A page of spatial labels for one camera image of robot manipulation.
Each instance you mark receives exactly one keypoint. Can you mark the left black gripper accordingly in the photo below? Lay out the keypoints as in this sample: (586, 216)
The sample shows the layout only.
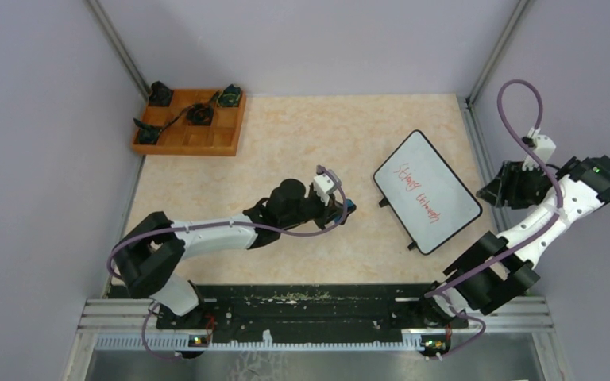
(328, 213)

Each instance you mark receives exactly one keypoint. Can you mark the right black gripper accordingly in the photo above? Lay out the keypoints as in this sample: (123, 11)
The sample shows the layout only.
(503, 186)

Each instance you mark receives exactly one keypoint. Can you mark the blue whiteboard eraser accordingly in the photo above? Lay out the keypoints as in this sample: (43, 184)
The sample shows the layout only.
(348, 207)

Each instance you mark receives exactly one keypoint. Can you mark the small black-framed whiteboard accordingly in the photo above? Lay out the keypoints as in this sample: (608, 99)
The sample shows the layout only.
(429, 199)

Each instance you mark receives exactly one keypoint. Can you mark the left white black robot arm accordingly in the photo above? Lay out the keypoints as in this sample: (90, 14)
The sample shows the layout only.
(146, 258)

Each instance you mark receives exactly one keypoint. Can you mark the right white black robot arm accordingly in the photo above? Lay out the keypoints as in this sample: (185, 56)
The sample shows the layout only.
(500, 267)

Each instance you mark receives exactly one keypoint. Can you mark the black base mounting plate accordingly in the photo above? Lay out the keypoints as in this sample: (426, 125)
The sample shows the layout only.
(395, 305)

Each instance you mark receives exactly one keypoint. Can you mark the dark object tray top-right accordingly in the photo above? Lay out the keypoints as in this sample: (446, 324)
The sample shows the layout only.
(230, 97)

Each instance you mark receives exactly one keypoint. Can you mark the orange wooden compartment tray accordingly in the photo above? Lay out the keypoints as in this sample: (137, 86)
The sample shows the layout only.
(178, 138)

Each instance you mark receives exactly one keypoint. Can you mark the dark object tray centre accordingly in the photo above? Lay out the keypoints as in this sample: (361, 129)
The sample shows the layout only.
(200, 114)

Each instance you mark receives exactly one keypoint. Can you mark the dark object tray bottom-left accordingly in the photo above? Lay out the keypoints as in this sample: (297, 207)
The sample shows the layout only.
(147, 134)

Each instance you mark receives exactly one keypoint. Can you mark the dark object tray top-left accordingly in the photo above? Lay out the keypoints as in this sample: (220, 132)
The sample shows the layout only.
(160, 95)

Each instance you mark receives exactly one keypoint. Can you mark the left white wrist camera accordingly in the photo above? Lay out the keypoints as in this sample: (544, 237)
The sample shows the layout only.
(325, 183)

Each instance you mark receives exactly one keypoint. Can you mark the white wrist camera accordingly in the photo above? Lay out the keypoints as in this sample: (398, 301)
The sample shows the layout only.
(542, 147)
(325, 183)

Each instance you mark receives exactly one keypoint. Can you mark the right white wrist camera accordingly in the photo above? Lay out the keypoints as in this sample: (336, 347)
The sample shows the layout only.
(542, 147)

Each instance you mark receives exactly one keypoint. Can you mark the aluminium frame rail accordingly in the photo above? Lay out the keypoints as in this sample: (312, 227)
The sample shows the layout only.
(120, 324)

